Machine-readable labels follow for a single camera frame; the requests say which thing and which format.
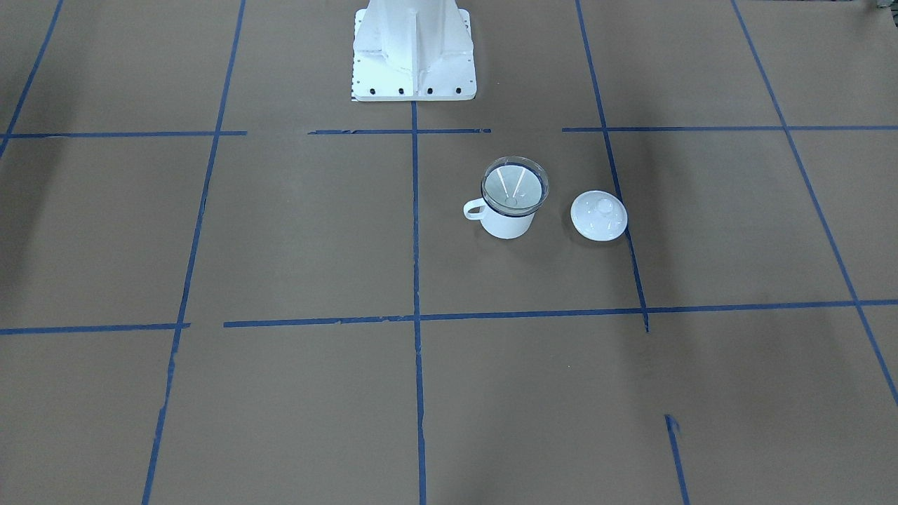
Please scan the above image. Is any white ceramic lid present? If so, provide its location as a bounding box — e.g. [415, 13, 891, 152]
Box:
[570, 191, 629, 242]

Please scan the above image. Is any white enamel cup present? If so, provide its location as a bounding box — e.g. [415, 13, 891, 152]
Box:
[462, 197, 536, 240]

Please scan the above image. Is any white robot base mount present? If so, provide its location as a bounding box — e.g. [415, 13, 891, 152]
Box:
[351, 1, 478, 102]

